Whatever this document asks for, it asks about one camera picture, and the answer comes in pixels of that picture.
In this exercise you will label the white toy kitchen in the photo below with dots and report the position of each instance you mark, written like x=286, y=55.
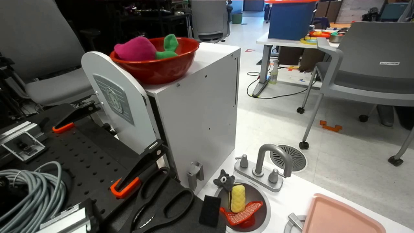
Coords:
x=200, y=106

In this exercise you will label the orange plastic bowl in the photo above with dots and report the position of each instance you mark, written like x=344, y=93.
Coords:
x=161, y=69

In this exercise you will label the grey raccoon plush toy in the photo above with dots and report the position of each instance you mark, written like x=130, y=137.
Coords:
x=225, y=179

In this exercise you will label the grey toy tap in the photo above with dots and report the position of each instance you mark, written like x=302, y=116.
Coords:
x=263, y=155

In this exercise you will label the toy kitchen sink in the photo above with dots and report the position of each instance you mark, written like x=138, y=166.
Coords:
x=258, y=197

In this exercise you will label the purple plush toy green leaves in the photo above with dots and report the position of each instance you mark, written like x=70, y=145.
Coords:
x=136, y=49

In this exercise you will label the toy stove burner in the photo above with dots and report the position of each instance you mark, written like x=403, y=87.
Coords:
x=292, y=223

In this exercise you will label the metal bowl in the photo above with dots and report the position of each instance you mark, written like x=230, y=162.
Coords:
x=336, y=38

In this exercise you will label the spray bottle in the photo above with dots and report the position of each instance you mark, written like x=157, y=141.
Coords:
x=274, y=75

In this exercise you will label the black clamp with orange tips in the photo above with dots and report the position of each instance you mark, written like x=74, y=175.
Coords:
x=76, y=116
x=139, y=170

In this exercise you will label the yellow sponge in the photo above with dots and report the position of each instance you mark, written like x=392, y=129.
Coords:
x=238, y=198

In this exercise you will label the black foam block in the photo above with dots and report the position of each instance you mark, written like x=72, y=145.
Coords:
x=210, y=211

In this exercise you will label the grey office chair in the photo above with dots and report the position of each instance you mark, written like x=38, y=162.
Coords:
x=42, y=42
x=210, y=19

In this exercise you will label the round floor drain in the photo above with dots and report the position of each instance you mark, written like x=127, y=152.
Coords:
x=297, y=160

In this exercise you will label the green waste bin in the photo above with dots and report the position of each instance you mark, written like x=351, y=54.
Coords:
x=237, y=18

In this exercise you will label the white table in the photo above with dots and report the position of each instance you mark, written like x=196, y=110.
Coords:
x=278, y=42

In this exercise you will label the black scissors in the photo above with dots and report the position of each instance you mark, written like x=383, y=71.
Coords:
x=153, y=215

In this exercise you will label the orange plastic piece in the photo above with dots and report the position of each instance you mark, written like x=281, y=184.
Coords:
x=330, y=127

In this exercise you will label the yellow plate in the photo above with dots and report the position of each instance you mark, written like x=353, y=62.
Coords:
x=309, y=40

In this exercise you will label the blue bin with orange lid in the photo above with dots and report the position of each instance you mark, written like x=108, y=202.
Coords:
x=291, y=21

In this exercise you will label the orange plate with toys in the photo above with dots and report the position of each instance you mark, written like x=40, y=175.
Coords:
x=318, y=33

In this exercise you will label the pink plastic tray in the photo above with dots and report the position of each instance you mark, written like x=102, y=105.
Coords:
x=333, y=216

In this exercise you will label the grey chair on castors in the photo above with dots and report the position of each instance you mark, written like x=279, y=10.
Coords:
x=372, y=64

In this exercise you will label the aluminium bracket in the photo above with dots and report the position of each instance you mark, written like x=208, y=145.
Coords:
x=69, y=220
x=19, y=132

